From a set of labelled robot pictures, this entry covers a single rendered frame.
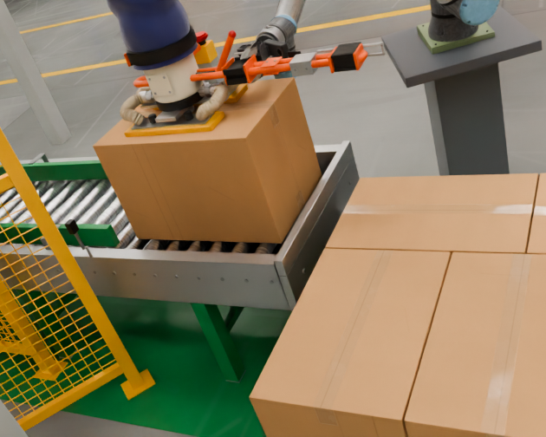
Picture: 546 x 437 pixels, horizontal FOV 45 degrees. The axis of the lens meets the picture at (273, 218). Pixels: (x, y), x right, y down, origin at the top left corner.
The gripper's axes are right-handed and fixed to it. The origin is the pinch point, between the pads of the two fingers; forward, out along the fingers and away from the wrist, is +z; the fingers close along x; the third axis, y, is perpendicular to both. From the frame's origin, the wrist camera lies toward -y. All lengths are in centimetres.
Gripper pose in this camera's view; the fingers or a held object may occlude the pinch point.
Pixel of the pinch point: (248, 69)
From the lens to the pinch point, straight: 209.9
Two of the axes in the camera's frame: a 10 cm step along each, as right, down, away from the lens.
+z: -3.8, 5.9, -7.1
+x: -2.6, -8.1, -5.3
